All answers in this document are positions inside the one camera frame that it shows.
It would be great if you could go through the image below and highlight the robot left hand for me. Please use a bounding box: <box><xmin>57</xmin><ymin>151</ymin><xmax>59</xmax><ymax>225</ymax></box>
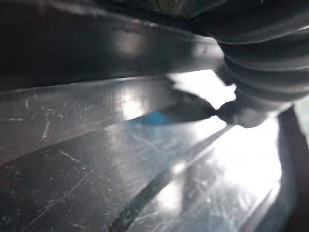
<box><xmin>154</xmin><ymin>0</ymin><xmax>309</xmax><ymax>128</ymax></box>

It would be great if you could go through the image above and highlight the black plastic housing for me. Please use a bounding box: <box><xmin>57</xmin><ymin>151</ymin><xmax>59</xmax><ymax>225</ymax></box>
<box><xmin>0</xmin><ymin>4</ymin><xmax>237</xmax><ymax>102</ymax></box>
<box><xmin>0</xmin><ymin>78</ymin><xmax>283</xmax><ymax>232</ymax></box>

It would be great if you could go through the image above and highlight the blue box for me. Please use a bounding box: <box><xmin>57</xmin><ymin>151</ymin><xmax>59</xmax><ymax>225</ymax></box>
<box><xmin>126</xmin><ymin>108</ymin><xmax>181</xmax><ymax>127</ymax></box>

